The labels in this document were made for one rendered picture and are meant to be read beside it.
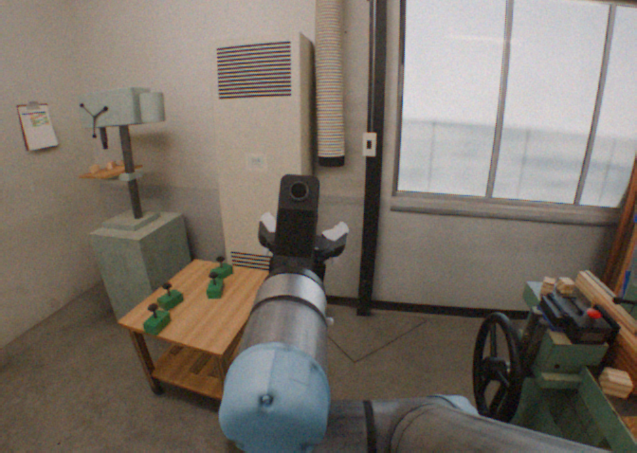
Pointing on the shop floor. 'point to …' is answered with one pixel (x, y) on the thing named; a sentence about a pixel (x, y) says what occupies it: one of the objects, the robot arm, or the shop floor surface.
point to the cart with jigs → (195, 325)
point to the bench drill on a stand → (146, 100)
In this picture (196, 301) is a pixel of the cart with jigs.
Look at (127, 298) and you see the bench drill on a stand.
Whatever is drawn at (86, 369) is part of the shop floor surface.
